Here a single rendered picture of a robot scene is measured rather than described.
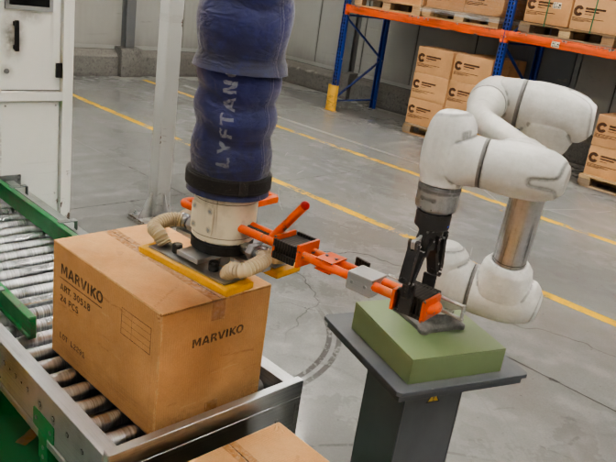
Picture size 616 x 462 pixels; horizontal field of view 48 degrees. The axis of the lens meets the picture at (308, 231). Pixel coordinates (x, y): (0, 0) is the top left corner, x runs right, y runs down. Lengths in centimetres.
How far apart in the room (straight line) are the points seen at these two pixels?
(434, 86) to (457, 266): 785
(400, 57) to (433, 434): 990
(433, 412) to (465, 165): 119
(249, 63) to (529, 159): 68
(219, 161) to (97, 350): 80
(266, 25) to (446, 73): 826
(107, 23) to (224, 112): 1015
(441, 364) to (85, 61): 990
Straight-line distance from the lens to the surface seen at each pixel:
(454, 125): 141
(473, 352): 222
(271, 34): 168
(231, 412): 215
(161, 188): 521
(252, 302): 210
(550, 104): 192
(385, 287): 156
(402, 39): 1195
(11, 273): 310
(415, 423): 240
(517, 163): 140
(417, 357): 211
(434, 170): 142
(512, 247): 212
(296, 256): 168
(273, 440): 215
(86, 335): 229
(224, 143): 172
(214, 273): 179
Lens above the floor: 182
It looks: 19 degrees down
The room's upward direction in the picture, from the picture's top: 8 degrees clockwise
